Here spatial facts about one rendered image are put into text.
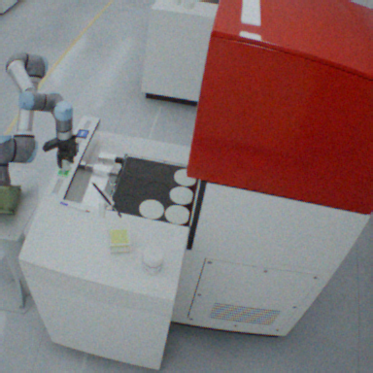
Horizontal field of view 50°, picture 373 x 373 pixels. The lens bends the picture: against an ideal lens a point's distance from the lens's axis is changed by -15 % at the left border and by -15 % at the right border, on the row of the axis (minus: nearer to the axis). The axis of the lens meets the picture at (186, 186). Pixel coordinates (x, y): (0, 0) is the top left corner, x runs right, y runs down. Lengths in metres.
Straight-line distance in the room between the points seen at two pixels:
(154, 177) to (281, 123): 0.81
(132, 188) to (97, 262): 0.46
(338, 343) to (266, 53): 2.04
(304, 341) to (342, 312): 0.38
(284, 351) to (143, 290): 1.31
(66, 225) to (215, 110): 0.75
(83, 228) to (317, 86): 1.02
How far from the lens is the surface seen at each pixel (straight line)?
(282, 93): 1.33
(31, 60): 2.08
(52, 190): 1.90
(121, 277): 1.62
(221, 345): 2.59
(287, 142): 1.44
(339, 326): 2.89
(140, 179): 2.01
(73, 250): 1.69
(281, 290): 2.12
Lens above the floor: 2.35
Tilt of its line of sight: 46 degrees down
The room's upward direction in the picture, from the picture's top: 10 degrees clockwise
